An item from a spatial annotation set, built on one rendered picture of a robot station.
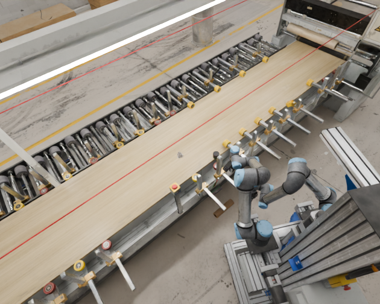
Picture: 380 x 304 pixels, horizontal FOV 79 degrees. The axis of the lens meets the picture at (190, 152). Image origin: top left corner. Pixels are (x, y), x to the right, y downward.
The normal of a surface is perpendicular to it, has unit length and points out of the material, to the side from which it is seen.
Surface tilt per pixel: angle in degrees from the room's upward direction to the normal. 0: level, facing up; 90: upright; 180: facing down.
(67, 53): 61
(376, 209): 0
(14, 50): 90
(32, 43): 90
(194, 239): 0
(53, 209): 0
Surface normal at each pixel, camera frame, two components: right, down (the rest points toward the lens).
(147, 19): 0.52, 0.24
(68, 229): -0.06, -0.59
